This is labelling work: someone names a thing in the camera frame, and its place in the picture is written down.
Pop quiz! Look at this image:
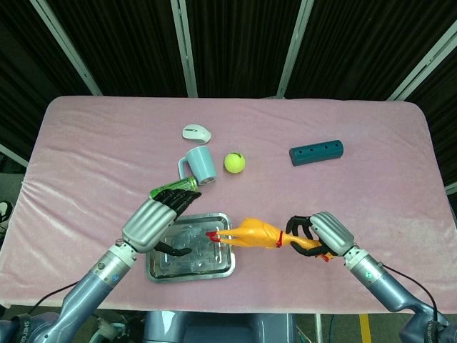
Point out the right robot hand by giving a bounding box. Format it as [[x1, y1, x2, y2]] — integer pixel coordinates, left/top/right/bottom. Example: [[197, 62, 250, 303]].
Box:
[[285, 211, 356, 260]]

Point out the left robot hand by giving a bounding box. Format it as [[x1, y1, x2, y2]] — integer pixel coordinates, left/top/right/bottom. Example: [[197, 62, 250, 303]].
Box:
[[121, 188, 203, 257]]

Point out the yellow rubber chicken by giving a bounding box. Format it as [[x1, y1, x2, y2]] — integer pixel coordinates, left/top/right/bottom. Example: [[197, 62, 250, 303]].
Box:
[[205, 217, 338, 264]]

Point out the stainless steel tray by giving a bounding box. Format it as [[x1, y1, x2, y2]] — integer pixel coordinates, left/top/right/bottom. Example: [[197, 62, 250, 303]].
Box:
[[145, 212, 236, 283]]

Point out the pink tablecloth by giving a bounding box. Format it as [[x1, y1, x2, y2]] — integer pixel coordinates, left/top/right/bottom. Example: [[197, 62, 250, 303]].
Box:
[[0, 95, 457, 315]]

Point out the green drink can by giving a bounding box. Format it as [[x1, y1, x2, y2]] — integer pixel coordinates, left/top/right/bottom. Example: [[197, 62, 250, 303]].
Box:
[[149, 176, 199, 199]]

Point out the dark teal perforated block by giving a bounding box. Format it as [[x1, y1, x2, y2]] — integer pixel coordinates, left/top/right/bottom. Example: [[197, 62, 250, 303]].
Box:
[[288, 139, 345, 167]]

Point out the light blue mug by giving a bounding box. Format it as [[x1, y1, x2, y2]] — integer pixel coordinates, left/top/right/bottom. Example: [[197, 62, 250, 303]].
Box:
[[177, 145, 218, 187]]

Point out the white computer mouse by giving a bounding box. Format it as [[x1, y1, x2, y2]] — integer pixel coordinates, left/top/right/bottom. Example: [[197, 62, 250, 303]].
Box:
[[181, 124, 212, 144]]

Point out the yellow-green tennis ball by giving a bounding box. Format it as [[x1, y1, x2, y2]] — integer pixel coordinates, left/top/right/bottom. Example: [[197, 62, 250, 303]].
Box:
[[224, 151, 246, 175]]

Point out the grey-blue robot torso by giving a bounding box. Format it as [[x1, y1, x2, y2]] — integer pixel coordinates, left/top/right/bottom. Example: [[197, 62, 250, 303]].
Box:
[[142, 310, 297, 343]]

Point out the black white sneaker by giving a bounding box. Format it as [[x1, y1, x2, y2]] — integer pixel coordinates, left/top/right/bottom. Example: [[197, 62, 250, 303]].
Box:
[[0, 199, 14, 233]]

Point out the black curtain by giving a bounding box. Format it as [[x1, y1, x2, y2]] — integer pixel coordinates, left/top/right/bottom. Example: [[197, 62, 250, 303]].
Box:
[[0, 0, 457, 201]]

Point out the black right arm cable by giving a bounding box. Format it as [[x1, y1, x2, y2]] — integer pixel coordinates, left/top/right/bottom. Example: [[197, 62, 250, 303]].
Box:
[[378, 262, 440, 319]]

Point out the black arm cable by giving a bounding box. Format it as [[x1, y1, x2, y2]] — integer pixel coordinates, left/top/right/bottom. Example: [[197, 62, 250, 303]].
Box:
[[378, 262, 440, 319], [34, 280, 79, 308]]

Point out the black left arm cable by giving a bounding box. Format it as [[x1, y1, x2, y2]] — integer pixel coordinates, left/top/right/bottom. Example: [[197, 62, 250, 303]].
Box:
[[34, 280, 79, 308]]

